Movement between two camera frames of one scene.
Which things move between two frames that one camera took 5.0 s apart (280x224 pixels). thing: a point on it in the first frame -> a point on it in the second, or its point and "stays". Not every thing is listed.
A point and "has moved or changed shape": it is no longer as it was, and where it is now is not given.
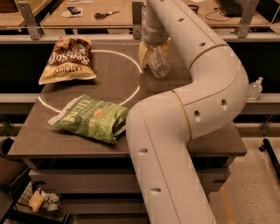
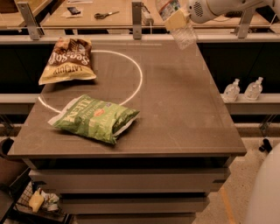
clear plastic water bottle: (158, 63) has moved or changed shape
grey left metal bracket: (34, 28) stays
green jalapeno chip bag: (93, 117) stays
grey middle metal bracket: (137, 19) stays
